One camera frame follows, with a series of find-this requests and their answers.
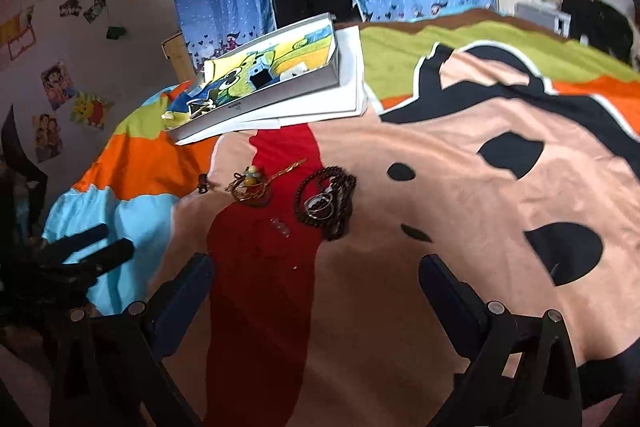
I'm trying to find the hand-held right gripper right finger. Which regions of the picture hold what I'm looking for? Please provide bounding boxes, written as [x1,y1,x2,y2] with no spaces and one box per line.
[419,254,583,427]

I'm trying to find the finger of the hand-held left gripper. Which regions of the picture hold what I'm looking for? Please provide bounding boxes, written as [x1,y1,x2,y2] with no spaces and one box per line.
[49,223,110,264]
[66,239,136,281]

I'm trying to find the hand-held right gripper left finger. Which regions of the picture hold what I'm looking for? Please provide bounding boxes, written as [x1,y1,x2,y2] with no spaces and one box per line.
[47,252,216,427]

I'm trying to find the dark bead necklace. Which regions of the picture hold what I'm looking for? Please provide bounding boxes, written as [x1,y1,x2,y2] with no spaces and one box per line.
[294,167,358,242]

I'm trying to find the gold chain necklace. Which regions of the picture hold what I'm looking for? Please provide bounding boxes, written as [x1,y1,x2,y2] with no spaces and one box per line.
[227,159,307,204]

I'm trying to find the silver ring pendant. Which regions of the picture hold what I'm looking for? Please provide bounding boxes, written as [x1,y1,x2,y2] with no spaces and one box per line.
[306,192,335,221]

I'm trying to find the white box with cartoon lining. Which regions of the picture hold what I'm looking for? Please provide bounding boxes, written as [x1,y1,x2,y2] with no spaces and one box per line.
[167,12,342,145]

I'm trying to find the colourful printed blanket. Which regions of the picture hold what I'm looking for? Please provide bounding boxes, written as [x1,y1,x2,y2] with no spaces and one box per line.
[42,9,640,427]

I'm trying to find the brown cardboard box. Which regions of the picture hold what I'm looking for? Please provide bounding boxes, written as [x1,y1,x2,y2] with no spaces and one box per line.
[161,31,195,84]

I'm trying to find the white box lid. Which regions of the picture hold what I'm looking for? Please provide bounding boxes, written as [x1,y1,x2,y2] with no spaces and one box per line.
[220,26,369,131]

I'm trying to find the small white box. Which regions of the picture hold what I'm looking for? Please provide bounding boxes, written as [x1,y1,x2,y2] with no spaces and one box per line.
[515,1,572,38]

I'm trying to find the black fuzzy garment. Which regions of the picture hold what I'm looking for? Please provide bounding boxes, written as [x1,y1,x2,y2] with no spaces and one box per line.
[560,0,637,64]

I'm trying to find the people photo wall sticker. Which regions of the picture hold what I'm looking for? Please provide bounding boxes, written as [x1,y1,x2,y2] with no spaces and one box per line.
[32,113,64,164]

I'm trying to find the yellow cartoon wall sticker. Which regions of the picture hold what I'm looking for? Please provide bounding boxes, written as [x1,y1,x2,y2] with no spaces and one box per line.
[70,92,115,130]

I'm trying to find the cartoon figure wall poster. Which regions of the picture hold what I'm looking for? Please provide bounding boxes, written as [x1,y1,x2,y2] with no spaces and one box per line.
[41,61,78,110]

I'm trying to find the yellow red frame sticker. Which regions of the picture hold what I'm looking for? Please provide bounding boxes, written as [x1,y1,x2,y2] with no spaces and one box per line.
[0,6,37,70]

